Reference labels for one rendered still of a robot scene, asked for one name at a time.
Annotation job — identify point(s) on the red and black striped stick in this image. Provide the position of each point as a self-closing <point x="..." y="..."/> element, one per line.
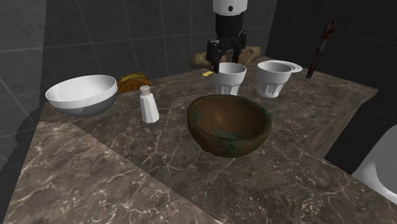
<point x="319" y="51"/>

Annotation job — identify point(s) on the white toilet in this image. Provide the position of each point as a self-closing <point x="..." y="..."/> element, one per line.
<point x="380" y="167"/>

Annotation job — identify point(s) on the brown bread loaf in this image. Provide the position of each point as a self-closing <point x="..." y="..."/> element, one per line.
<point x="252" y="52"/>

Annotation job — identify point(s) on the yellow-brown taco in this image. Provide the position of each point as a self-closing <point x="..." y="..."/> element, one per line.
<point x="132" y="83"/>

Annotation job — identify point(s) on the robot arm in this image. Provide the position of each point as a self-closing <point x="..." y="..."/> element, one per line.
<point x="229" y="5"/>

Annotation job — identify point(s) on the small yellow piece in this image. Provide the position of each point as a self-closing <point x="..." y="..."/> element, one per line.
<point x="207" y="73"/>

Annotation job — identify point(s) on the white salt shaker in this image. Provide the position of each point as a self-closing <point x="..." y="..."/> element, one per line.
<point x="149" y="108"/>

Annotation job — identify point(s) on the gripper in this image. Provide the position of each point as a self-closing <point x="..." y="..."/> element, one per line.
<point x="229" y="28"/>

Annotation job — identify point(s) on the large white bowl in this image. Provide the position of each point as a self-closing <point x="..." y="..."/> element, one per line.
<point x="81" y="94"/>

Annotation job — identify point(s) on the brown wooden bowl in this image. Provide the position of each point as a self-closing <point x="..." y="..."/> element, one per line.
<point x="228" y="124"/>

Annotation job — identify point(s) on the white ribbed cup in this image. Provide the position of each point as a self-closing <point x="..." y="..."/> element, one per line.
<point x="272" y="81"/>
<point x="230" y="80"/>

